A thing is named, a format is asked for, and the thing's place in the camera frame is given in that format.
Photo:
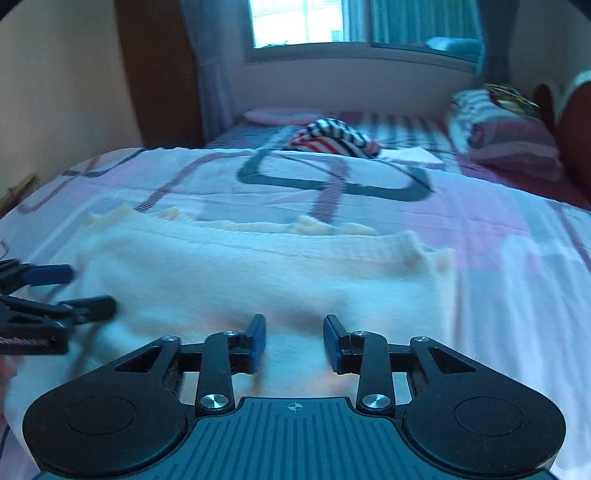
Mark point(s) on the white knit sweater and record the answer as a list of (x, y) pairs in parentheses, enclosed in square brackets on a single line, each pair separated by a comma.
[(286, 277)]

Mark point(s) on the red white headboard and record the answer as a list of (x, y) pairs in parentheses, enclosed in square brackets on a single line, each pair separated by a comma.
[(575, 134)]

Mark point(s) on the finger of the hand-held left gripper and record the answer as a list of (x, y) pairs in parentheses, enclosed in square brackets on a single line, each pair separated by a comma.
[(87, 308), (48, 273)]

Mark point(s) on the pink cushion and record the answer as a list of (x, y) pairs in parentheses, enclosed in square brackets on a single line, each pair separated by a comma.
[(277, 115)]

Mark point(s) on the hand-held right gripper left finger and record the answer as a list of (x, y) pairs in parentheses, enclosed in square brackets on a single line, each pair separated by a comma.
[(258, 340)]

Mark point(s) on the brown wooden wardrobe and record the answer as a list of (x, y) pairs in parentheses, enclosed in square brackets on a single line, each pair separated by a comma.
[(159, 74)]

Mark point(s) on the window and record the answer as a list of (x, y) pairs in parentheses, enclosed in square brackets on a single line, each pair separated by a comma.
[(318, 23)]

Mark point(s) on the grey curtain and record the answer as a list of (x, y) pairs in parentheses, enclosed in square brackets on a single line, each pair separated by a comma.
[(205, 69), (494, 41)]

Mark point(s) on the striped pillow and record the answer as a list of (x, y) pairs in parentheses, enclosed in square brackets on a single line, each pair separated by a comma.
[(503, 138)]

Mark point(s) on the pink blue patterned bedspread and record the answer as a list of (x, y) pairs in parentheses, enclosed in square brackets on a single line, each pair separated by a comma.
[(508, 286)]

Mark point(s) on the striped garment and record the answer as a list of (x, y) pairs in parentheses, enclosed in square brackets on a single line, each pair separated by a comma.
[(337, 136)]

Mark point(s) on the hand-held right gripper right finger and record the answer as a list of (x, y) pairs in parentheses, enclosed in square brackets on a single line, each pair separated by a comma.
[(330, 340)]

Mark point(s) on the dark item on pillow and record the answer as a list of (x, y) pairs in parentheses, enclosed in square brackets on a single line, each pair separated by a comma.
[(510, 99)]

